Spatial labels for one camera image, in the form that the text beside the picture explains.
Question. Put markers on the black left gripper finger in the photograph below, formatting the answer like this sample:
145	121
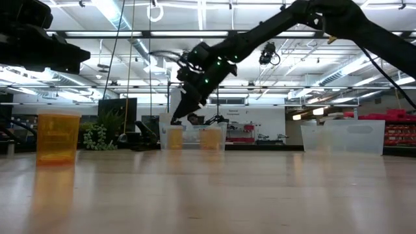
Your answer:
71	58

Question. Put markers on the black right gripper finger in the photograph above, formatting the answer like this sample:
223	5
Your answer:
182	104
194	104

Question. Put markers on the small orange pill bottle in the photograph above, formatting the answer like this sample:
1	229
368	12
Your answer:
58	139

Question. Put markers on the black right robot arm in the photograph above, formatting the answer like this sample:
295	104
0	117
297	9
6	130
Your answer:
373	35

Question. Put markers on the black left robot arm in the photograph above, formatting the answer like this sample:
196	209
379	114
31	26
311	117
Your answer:
19	13

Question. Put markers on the clear square plastic bin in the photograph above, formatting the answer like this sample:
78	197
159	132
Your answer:
191	143

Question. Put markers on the clear oblong plastic bin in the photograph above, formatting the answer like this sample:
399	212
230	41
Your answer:
341	139

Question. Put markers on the person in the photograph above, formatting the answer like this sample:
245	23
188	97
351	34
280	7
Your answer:
194	118

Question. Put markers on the black monitor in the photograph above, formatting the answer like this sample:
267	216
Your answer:
113	105

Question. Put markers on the black overhead rig beam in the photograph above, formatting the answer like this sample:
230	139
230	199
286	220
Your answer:
146	33

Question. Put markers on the green artificial succulent plant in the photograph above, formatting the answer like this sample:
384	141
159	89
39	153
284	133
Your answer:
96	138

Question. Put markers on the red storage bins shelf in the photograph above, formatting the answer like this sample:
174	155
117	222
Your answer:
399	133

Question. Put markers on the black overhead camera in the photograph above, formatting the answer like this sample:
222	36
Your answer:
267	53

